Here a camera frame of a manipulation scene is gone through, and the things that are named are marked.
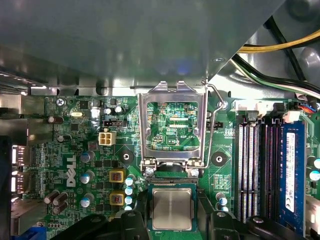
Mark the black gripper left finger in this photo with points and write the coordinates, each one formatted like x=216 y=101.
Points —
x=132 y=227

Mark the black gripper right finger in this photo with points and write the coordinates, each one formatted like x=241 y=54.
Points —
x=220 y=227

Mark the silver CPU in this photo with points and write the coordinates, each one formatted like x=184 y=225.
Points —
x=172 y=207

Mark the CPU socket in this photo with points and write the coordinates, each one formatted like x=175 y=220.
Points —
x=172 y=180

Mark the black RAM slot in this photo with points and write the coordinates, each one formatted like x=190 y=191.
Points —
x=242 y=170
x=270 y=170
x=255 y=170

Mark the green motherboard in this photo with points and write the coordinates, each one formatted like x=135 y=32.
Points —
x=125 y=145

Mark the blue RAM stick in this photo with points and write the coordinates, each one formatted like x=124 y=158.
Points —
x=292 y=175

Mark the metal socket cover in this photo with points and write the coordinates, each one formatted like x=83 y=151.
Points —
x=143 y=120

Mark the black PC case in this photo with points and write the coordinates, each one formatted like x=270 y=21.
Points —
x=308 y=60

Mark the grey power supply unit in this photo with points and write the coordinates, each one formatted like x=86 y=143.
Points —
x=125 y=37

